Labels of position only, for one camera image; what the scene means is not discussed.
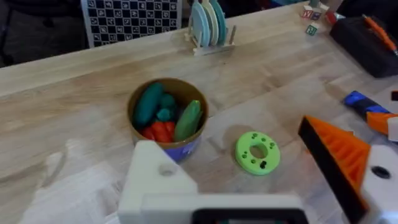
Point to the bare white left gripper left finger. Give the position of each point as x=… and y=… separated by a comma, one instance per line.
x=155, y=183

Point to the white orange left gripper right finger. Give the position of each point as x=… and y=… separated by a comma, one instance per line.
x=345, y=155

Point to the blue electric screwdriver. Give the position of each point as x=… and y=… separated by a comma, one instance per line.
x=362, y=104

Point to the orange ribbed wedge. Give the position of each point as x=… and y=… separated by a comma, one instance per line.
x=377, y=122

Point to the brown tub of toy vegetables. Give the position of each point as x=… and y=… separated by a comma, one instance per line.
x=169, y=116

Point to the green disc with holes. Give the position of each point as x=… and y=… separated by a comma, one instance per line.
x=248, y=155

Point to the black box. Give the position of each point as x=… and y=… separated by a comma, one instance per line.
x=365, y=46

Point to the orange pen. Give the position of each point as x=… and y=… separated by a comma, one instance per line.
x=381, y=33

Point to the toy block with green print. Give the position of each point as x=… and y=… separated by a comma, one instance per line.
x=311, y=29

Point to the toy block with red print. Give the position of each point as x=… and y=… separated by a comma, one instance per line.
x=308, y=13

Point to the small wooden peg rack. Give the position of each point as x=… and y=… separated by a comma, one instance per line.
x=214, y=48

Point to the light blue plate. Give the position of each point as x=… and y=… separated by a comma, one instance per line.
x=199, y=25

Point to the black white checkered board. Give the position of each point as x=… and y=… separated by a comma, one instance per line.
x=133, y=20

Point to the cream plate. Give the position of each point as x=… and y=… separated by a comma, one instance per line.
x=212, y=20

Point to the teal plate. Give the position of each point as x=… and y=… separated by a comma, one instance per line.
x=220, y=18

